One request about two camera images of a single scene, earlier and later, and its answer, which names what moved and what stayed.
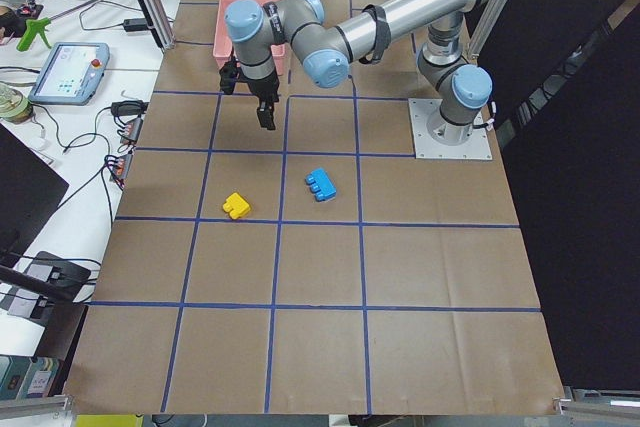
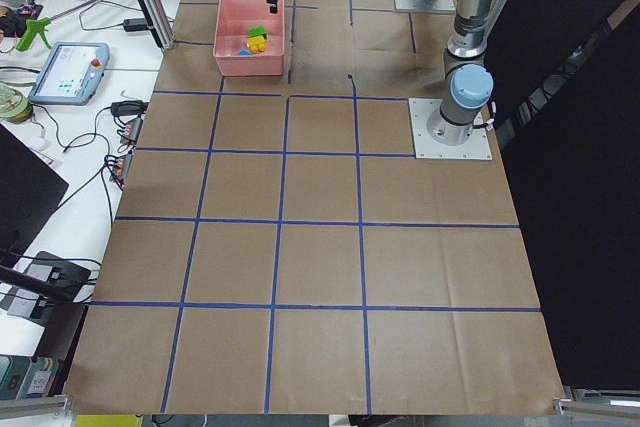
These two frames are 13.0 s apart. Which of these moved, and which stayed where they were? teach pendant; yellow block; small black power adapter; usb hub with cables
Moved: yellow block
Stayed: small black power adapter; teach pendant; usb hub with cables
